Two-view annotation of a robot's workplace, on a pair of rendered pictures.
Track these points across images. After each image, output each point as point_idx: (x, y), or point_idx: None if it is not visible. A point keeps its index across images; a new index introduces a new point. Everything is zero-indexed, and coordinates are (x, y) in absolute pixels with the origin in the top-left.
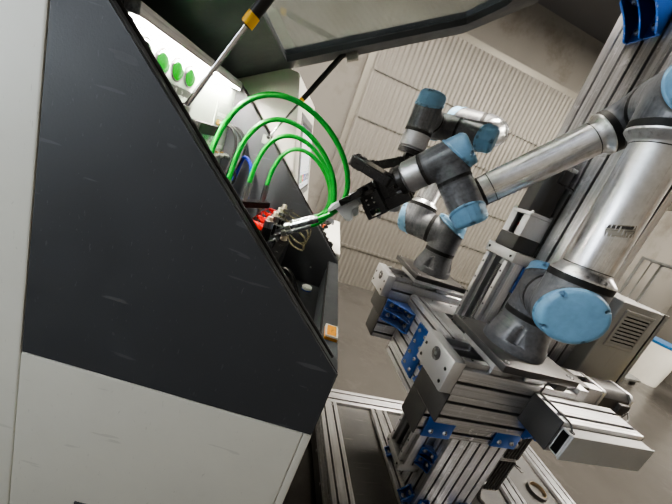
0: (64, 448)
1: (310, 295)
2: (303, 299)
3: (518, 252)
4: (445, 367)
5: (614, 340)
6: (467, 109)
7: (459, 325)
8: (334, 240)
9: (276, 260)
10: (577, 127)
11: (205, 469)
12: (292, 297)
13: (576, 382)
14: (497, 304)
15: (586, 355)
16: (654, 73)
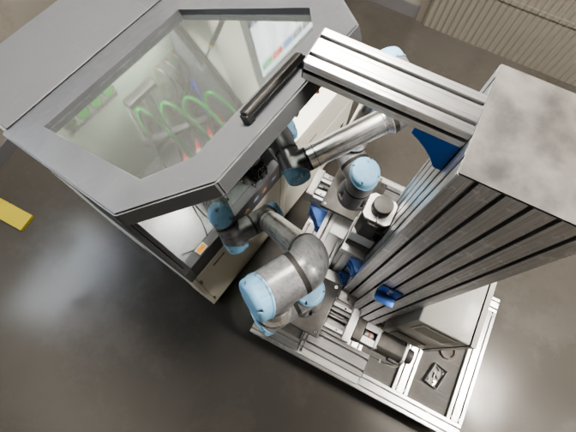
0: (130, 236)
1: None
2: (246, 187)
3: (351, 245)
4: None
5: (419, 331)
6: None
7: None
8: (303, 123)
9: (143, 235)
10: (417, 180)
11: (170, 267)
12: (153, 249)
13: (315, 336)
14: (341, 263)
15: (400, 324)
16: (416, 207)
